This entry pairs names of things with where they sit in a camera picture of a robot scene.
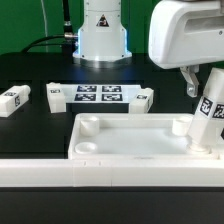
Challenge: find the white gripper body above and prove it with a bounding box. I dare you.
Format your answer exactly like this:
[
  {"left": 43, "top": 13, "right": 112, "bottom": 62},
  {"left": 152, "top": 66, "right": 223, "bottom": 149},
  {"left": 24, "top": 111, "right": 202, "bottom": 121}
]
[{"left": 148, "top": 0, "right": 224, "bottom": 69}]

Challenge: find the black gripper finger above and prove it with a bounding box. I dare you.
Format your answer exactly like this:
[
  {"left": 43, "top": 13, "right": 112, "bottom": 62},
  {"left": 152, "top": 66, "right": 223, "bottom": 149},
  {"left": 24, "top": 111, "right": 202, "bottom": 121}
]
[{"left": 180, "top": 65, "right": 199, "bottom": 98}]

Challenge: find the white desk top tray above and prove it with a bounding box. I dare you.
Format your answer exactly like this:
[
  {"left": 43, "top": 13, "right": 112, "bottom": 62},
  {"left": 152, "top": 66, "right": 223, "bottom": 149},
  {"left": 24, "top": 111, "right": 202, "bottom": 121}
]
[{"left": 68, "top": 113, "right": 224, "bottom": 160}]

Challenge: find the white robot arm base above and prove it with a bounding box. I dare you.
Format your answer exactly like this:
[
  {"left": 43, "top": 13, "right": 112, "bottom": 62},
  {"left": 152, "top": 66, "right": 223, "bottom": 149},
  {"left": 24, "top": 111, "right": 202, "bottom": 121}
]
[{"left": 73, "top": 0, "right": 132, "bottom": 68}]

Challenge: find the white tag mat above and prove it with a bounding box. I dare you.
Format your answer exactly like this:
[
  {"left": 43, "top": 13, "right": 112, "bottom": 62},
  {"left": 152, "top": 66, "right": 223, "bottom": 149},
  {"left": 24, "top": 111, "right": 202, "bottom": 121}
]
[{"left": 61, "top": 84, "right": 141, "bottom": 103}]

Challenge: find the white front fence bar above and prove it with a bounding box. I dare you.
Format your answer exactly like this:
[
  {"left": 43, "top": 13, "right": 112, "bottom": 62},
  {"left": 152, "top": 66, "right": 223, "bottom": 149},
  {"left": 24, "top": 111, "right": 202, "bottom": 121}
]
[{"left": 0, "top": 159, "right": 224, "bottom": 187}]

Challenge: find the black cable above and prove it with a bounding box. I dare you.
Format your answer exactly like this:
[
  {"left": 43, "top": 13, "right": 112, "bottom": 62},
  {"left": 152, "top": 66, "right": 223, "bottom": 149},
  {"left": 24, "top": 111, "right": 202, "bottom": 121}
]
[{"left": 20, "top": 0, "right": 80, "bottom": 54}]

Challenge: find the white thin cable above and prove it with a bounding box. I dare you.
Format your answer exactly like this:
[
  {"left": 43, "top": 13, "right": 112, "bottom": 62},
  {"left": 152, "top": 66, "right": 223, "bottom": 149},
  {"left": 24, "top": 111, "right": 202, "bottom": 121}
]
[{"left": 40, "top": 0, "right": 50, "bottom": 54}]

